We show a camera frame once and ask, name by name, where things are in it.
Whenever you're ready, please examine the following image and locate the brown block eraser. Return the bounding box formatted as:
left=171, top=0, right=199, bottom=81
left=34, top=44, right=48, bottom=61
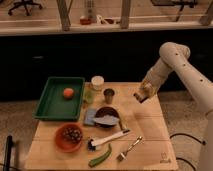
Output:
left=133, top=93, right=148, bottom=103

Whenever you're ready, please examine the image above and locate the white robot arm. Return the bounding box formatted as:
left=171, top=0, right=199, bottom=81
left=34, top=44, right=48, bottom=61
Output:
left=135, top=42, right=213, bottom=171

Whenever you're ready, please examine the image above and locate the small metal cup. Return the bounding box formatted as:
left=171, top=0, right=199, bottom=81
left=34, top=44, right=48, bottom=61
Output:
left=103, top=88, right=115, bottom=104

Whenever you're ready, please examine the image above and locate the dark brown bowl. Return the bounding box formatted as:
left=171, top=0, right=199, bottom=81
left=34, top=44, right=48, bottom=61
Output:
left=94, top=106, right=119, bottom=128

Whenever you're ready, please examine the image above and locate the white lidded cup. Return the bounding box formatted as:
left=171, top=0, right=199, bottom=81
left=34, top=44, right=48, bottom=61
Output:
left=91, top=76, right=104, bottom=91

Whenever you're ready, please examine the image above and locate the grey cloth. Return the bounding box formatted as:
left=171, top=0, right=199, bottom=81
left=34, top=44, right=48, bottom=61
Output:
left=93, top=115, right=119, bottom=126

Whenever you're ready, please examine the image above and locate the green translucent cup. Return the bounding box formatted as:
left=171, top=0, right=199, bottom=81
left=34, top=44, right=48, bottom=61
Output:
left=83, top=89, right=94, bottom=104

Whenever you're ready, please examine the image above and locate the blue sponge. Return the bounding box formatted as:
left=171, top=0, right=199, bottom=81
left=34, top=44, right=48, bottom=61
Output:
left=83, top=108, right=97, bottom=126

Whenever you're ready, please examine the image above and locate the silver fork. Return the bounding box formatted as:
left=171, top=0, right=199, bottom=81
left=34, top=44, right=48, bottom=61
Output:
left=116, top=136, right=143, bottom=162

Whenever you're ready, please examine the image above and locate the orange ball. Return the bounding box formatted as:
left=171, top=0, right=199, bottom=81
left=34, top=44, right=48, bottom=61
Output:
left=63, top=88, right=74, bottom=99

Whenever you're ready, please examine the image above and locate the red bowl on shelf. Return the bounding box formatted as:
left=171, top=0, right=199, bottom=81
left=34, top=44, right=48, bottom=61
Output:
left=79, top=18, right=92, bottom=25

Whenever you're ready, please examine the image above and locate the dark grapes bunch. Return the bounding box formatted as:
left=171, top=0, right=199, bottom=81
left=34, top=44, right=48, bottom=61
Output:
left=63, top=128, right=82, bottom=143

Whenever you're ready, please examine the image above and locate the green chili pepper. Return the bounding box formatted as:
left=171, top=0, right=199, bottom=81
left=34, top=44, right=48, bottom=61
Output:
left=88, top=145, right=112, bottom=167

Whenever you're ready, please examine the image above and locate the white bottle on shelf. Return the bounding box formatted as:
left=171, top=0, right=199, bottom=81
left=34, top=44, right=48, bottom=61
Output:
left=85, top=0, right=97, bottom=23

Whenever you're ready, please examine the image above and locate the green plastic tray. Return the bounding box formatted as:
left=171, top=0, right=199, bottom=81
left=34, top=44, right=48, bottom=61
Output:
left=34, top=77, right=85, bottom=121

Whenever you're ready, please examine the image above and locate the orange bowl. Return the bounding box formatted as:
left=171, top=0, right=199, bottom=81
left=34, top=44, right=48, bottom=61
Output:
left=54, top=123, right=83, bottom=153

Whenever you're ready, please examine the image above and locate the black office chair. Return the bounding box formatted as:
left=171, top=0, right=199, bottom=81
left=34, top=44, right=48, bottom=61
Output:
left=8, top=0, right=43, bottom=16

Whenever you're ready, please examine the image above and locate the wooden spoon handle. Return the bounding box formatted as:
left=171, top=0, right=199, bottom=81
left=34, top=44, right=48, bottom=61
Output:
left=119, top=114, right=127, bottom=130

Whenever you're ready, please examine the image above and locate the black cable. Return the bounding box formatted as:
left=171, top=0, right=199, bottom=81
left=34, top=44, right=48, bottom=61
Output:
left=169, top=132, right=208, bottom=171

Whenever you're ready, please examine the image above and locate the white handled brush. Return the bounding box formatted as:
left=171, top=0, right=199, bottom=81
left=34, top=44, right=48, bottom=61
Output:
left=87, top=129, right=130, bottom=151

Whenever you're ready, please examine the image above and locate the black stand post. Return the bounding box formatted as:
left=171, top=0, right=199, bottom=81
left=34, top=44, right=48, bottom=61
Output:
left=3, top=135, right=13, bottom=171

